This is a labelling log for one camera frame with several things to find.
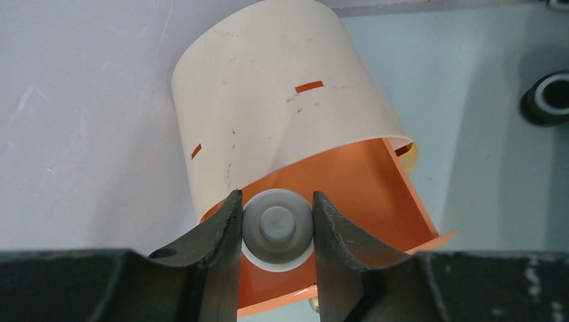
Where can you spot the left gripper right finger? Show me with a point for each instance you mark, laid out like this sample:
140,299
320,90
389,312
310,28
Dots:
360,278

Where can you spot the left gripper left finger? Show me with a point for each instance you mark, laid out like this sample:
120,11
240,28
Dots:
194,278

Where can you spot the white tube with teal cap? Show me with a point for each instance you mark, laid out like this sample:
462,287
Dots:
277,230

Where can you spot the cream orange cylindrical container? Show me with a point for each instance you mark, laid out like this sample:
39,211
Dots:
276,96

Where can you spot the pink teal cartoon suitcase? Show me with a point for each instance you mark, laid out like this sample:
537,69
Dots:
544,85

